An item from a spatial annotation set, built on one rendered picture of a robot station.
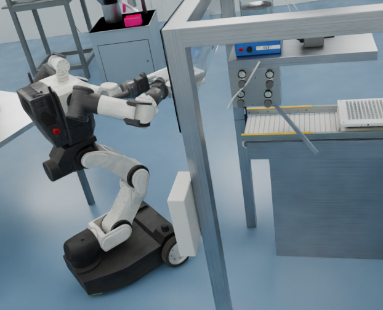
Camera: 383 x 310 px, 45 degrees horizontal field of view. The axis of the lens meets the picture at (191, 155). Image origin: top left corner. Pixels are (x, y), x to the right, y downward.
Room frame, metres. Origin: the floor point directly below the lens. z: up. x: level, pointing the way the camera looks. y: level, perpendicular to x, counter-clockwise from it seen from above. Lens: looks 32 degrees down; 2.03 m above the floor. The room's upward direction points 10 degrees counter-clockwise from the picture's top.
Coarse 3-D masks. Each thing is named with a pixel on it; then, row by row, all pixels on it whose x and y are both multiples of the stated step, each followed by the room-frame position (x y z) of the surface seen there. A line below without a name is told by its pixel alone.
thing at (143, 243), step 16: (144, 208) 2.37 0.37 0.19; (144, 224) 2.22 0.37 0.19; (160, 224) 2.19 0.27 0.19; (80, 240) 1.99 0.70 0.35; (96, 240) 2.00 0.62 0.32; (128, 240) 2.12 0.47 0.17; (144, 240) 2.09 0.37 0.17; (160, 240) 2.05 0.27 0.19; (64, 256) 2.08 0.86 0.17; (80, 256) 1.93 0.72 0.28; (96, 256) 2.01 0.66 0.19; (112, 256) 2.00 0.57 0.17; (128, 256) 1.98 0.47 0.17; (144, 256) 1.96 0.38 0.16; (160, 256) 2.01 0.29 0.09; (80, 272) 1.90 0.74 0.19; (96, 272) 1.90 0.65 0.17; (112, 272) 1.88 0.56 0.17; (128, 272) 1.90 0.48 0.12; (144, 272) 1.95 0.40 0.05; (96, 288) 1.85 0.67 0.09; (112, 288) 1.87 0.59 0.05
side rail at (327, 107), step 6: (282, 108) 2.14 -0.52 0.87; (288, 108) 2.13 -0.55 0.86; (294, 108) 2.12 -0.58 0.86; (300, 108) 2.11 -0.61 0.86; (306, 108) 2.10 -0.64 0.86; (312, 108) 2.09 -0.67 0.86; (318, 108) 2.08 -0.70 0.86; (324, 108) 2.07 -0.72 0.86; (330, 108) 2.06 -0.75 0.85; (336, 108) 2.05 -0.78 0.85
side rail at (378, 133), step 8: (248, 136) 1.92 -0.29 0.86; (256, 136) 1.91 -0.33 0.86; (264, 136) 1.90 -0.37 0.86; (272, 136) 1.89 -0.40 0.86; (280, 136) 1.88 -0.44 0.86; (288, 136) 1.87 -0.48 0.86; (296, 136) 1.85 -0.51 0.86; (312, 136) 1.83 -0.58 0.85; (320, 136) 1.82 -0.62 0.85; (328, 136) 1.81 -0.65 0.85; (336, 136) 1.80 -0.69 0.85; (344, 136) 1.79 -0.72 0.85; (352, 136) 1.78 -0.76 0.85; (360, 136) 1.77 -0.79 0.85; (368, 136) 1.76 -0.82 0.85; (376, 136) 1.75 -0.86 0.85
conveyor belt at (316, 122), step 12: (252, 120) 2.13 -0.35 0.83; (264, 120) 2.11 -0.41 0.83; (276, 120) 2.08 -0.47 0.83; (300, 120) 2.04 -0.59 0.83; (312, 120) 2.02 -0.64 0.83; (324, 120) 1.99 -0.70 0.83; (336, 120) 1.97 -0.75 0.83; (252, 132) 2.00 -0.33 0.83; (264, 132) 1.98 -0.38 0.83; (276, 132) 1.96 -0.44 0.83
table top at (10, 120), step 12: (0, 96) 3.09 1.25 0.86; (12, 96) 3.04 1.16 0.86; (0, 108) 2.86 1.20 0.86; (12, 108) 2.83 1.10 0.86; (0, 120) 2.68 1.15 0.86; (12, 120) 2.64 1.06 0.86; (24, 120) 2.61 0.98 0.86; (0, 132) 2.50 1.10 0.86; (12, 132) 2.47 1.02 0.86; (0, 144) 2.37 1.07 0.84
